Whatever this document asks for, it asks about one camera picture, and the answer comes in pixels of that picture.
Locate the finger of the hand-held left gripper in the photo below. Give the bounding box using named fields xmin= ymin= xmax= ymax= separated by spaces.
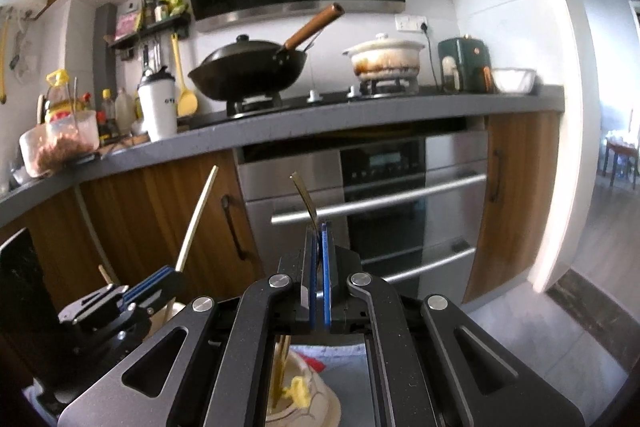
xmin=131 ymin=284 xmax=185 ymax=315
xmin=122 ymin=267 xmax=185 ymax=303

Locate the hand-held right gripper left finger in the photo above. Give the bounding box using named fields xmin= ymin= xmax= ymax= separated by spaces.
xmin=57 ymin=226 xmax=319 ymax=427

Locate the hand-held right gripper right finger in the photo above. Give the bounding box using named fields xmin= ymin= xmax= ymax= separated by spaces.
xmin=321 ymin=222 xmax=586 ymax=427

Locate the long wooden chopstick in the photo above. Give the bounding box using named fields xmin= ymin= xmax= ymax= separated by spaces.
xmin=164 ymin=165 xmax=219 ymax=325

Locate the gold fork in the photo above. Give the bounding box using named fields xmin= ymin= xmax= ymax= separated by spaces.
xmin=272 ymin=172 xmax=321 ymax=410

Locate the green utensil with yellow tulip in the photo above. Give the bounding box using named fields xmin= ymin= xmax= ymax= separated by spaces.
xmin=281 ymin=376 xmax=314 ymax=409

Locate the wooden base cabinet door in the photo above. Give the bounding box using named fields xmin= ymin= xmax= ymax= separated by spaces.
xmin=79 ymin=149 xmax=267 ymax=308
xmin=462 ymin=109 xmax=560 ymax=306

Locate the stainless steel built-in oven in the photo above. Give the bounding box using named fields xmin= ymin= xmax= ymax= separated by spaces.
xmin=234 ymin=127 xmax=491 ymax=308

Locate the clear plastic food container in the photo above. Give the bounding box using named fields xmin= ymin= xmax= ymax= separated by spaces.
xmin=18 ymin=109 xmax=100 ymax=178

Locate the sauce bottle with yellow cap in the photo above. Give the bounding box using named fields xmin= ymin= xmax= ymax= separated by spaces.
xmin=99 ymin=89 xmax=117 ymax=144

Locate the clear plastic bottle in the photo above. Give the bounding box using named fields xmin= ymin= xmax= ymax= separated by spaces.
xmin=115 ymin=87 xmax=137 ymax=136

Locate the white tumbler with black lid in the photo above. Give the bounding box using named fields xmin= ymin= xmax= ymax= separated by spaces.
xmin=137 ymin=66 xmax=180 ymax=142

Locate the yellow spatula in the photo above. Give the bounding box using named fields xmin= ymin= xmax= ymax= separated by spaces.
xmin=169 ymin=33 xmax=200 ymax=118

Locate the gas stove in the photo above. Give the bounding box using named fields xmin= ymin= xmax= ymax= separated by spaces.
xmin=191 ymin=76 xmax=442 ymax=128

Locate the cooking oil bottle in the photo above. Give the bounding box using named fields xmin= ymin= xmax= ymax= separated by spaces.
xmin=42 ymin=69 xmax=77 ymax=126

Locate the grey pipe casing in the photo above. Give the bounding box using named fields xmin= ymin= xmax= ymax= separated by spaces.
xmin=94 ymin=3 xmax=119 ymax=118

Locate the white casserole pot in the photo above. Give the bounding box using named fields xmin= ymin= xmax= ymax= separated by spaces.
xmin=342 ymin=32 xmax=426 ymax=84

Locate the black wok lid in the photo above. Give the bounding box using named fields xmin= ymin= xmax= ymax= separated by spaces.
xmin=201 ymin=34 xmax=290 ymax=64

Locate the black spice shelf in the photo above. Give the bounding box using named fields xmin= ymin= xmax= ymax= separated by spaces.
xmin=107 ymin=13 xmax=194 ymax=54

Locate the pink box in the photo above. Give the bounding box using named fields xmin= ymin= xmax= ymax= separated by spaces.
xmin=115 ymin=13 xmax=141 ymax=39

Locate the green air fryer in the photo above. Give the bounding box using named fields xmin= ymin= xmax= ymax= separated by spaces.
xmin=438 ymin=35 xmax=494 ymax=94

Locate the clear glass bowl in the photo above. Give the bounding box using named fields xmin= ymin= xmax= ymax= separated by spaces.
xmin=489 ymin=67 xmax=537 ymax=96

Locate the wooden chair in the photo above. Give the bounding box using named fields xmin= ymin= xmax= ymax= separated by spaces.
xmin=601 ymin=107 xmax=640 ymax=188

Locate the black wok with wooden handle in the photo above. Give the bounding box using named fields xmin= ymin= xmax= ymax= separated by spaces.
xmin=187 ymin=2 xmax=346 ymax=102

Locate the black power cable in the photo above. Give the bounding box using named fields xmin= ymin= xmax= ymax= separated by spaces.
xmin=423 ymin=23 xmax=443 ymax=90

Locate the white wall socket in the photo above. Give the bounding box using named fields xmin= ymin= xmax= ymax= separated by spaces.
xmin=394 ymin=14 xmax=431 ymax=33

